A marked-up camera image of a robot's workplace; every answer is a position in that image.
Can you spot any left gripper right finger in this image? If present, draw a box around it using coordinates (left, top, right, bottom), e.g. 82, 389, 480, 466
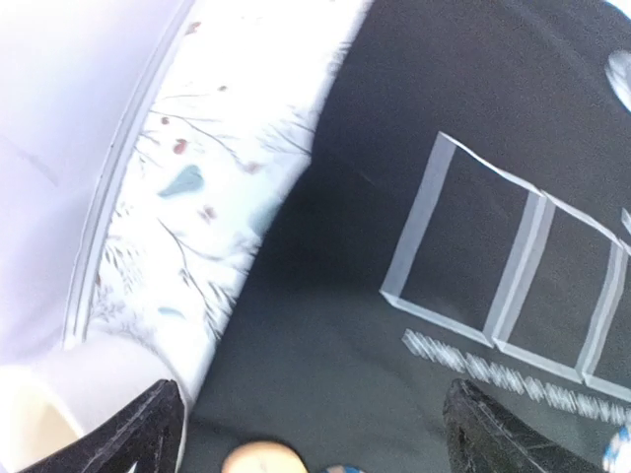
443, 378, 580, 472

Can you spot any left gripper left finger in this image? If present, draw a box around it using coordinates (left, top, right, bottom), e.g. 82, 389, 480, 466
25, 379, 185, 473

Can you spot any orange big blind button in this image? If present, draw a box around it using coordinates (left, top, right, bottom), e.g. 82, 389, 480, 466
221, 441, 308, 473

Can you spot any blue white poker chip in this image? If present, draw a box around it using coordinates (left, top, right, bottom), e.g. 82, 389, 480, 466
602, 425, 631, 473

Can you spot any clear acrylic dealer button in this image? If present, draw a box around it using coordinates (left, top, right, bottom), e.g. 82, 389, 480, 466
605, 50, 631, 111

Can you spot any cream ceramic mug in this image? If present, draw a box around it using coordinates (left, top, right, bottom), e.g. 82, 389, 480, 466
1, 335, 177, 472

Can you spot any black poker playing mat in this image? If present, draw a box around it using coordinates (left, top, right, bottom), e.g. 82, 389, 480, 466
181, 1, 630, 472

